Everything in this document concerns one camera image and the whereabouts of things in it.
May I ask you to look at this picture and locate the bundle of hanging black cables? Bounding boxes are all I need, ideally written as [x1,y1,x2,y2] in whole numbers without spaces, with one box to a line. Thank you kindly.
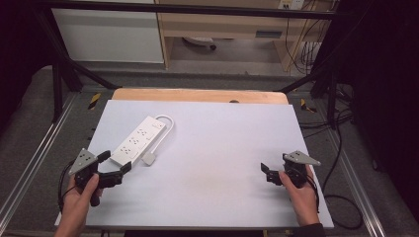
[285,0,340,76]

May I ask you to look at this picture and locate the white cabinet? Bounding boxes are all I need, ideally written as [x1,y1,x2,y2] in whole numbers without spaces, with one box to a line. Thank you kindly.
[50,0,165,64]

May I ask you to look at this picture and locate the white power strip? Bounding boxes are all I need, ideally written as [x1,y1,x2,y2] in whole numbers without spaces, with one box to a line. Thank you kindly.
[109,115,168,168]

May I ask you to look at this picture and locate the white plug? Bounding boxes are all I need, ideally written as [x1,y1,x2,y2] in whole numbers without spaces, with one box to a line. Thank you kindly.
[141,152,157,167]

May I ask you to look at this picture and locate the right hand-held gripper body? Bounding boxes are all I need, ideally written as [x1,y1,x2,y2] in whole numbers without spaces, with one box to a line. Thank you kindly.
[282,150,322,190]

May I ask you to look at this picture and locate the person's right hand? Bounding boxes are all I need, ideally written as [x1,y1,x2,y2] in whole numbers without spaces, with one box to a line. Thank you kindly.
[278,164,321,228]

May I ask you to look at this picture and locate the person's left hand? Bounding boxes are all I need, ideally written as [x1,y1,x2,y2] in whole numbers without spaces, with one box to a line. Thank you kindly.
[60,173,104,229]

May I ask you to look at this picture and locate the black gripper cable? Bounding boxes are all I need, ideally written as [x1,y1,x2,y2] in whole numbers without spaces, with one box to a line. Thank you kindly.
[305,173,321,213]
[57,159,80,213]

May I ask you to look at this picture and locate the black floor cable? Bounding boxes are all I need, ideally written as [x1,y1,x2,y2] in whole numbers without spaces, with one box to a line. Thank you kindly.
[320,110,365,231]

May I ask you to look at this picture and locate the black metal frame bar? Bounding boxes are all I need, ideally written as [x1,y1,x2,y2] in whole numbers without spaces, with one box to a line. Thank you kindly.
[32,0,338,21]

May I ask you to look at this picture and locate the aluminium floor rail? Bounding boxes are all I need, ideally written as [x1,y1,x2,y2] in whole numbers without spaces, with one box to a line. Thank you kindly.
[325,126,387,237]
[0,93,79,228]

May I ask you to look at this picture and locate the white power strip cable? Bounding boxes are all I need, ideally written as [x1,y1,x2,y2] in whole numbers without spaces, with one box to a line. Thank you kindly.
[148,114,175,156]

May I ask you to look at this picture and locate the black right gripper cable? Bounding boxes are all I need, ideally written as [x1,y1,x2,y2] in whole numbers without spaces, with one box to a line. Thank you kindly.
[305,173,321,213]

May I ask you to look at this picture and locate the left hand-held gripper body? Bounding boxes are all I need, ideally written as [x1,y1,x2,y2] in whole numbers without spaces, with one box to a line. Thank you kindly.
[67,147,125,208]

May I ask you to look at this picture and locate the wooden table board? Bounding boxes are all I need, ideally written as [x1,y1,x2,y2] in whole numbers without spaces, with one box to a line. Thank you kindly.
[111,87,290,106]

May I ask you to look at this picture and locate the office chair base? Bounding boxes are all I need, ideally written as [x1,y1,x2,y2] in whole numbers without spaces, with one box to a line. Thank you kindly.
[182,36,218,51]

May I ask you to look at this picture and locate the white wall socket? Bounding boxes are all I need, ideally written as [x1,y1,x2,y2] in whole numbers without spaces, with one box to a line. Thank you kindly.
[277,0,306,11]

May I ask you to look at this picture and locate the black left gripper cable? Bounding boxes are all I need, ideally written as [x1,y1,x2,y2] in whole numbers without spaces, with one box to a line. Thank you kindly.
[57,159,80,213]

